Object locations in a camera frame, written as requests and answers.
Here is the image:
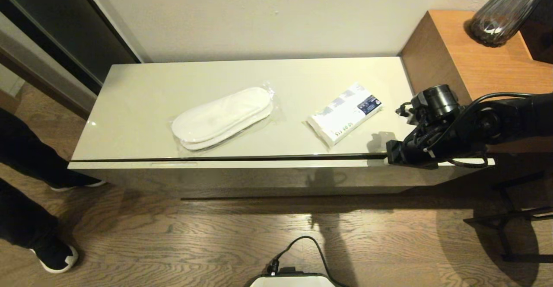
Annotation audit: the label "blue patterned tissue pack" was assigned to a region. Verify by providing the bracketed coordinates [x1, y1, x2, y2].
[307, 82, 384, 147]

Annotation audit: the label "packaged white slippers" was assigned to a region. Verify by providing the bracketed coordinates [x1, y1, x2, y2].
[168, 81, 286, 151]

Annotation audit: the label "brown wooden side table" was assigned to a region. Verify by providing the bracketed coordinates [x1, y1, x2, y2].
[400, 10, 553, 153]

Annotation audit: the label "dark ribbed glass vase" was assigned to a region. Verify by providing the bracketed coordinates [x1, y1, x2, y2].
[469, 0, 551, 48]

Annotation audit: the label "white glossy cabinet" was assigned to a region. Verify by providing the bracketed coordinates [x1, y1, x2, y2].
[71, 57, 432, 199]

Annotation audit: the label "black box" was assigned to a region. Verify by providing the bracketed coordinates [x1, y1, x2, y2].
[521, 0, 553, 65]

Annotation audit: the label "black white-soled shoe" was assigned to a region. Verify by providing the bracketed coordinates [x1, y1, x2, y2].
[30, 244, 79, 274]
[50, 178, 106, 191]

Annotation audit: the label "black trouser leg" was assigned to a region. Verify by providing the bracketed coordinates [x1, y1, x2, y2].
[0, 179, 61, 253]
[0, 108, 102, 188]

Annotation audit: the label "dark door panel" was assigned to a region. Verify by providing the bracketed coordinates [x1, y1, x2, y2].
[0, 0, 141, 95]

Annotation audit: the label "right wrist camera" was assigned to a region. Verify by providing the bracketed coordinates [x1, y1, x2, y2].
[395, 99, 426, 128]

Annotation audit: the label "black base cable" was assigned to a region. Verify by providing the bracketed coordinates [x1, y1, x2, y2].
[267, 235, 346, 287]

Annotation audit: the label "grey wood-trimmed door frame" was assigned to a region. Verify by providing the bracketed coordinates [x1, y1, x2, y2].
[0, 13, 98, 119]

